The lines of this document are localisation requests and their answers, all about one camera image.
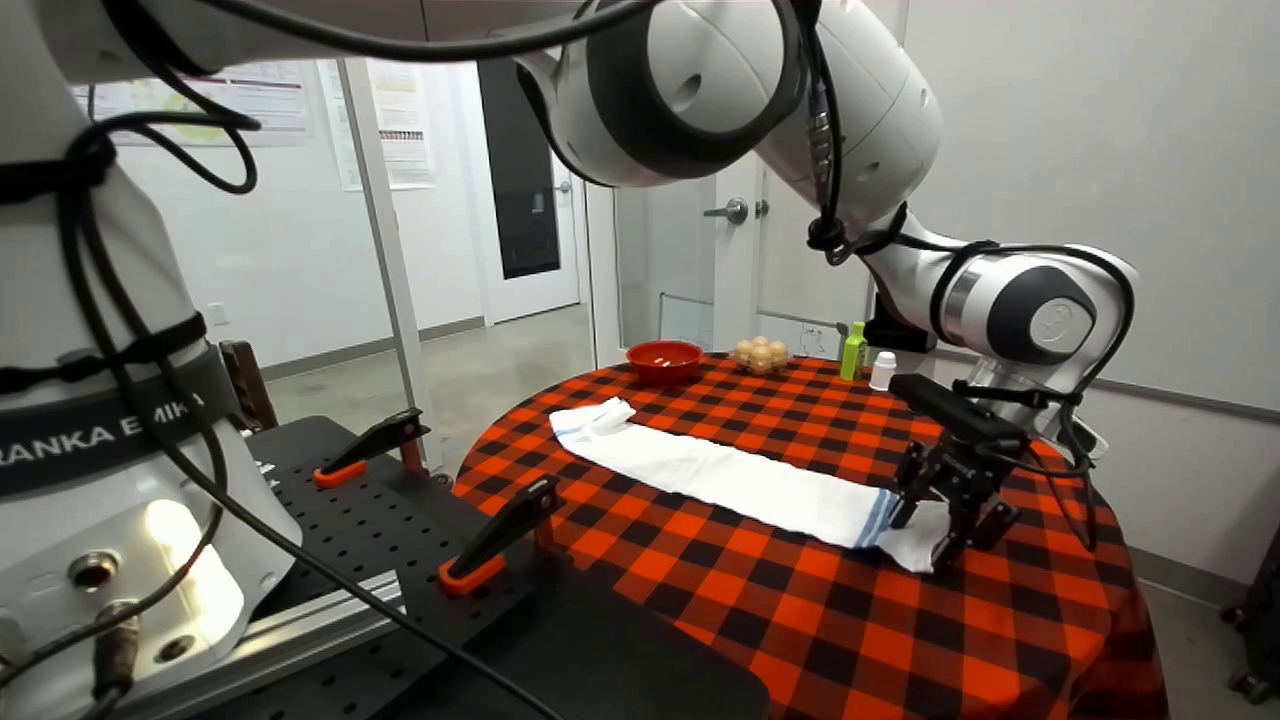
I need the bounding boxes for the green bottle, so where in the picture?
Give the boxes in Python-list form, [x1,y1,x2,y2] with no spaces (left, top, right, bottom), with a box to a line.
[834,318,872,389]

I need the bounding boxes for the white cloth with blue stripes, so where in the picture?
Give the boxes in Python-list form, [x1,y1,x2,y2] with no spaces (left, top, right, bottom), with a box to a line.
[543,391,953,579]

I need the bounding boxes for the black box on floor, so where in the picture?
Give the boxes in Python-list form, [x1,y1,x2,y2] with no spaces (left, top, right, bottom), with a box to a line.
[859,310,940,361]

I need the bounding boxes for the brown wooden object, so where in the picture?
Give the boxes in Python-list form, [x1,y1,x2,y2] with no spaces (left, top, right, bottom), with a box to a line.
[214,336,279,432]

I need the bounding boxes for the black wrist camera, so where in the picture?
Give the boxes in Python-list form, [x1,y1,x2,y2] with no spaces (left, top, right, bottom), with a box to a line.
[887,374,1031,453]

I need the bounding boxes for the black clamp with orange tips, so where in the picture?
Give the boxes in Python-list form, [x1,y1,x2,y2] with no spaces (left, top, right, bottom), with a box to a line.
[431,471,564,599]
[307,405,434,498]

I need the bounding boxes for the red black checkered tablecloth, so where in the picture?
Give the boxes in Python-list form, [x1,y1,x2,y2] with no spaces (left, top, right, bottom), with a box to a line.
[453,354,1170,720]

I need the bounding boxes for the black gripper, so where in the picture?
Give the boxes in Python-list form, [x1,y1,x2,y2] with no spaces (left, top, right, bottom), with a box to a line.
[885,429,1036,571]

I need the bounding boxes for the black perforated mounting board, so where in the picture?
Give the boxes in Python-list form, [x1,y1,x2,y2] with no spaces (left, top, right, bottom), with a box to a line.
[196,411,776,720]

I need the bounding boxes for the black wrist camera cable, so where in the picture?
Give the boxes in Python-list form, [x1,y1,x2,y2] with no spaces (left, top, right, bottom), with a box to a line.
[805,0,1140,516]

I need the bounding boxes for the red bowl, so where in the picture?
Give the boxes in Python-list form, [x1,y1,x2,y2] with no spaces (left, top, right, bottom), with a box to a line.
[623,342,708,391]

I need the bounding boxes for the narrow white wall poster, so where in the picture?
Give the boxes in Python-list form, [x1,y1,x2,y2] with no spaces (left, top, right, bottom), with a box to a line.
[363,60,443,194]

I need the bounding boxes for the black door panel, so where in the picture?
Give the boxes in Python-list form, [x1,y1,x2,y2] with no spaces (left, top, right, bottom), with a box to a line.
[475,58,564,284]

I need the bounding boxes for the white metal post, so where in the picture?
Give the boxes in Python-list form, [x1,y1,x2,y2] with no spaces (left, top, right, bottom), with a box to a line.
[336,58,431,421]

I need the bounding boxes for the black suitcase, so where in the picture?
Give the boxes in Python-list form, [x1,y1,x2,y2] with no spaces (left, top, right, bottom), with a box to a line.
[1220,529,1280,710]

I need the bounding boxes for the wide white wall poster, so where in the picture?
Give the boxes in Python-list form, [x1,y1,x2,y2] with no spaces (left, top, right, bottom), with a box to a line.
[88,60,320,154]

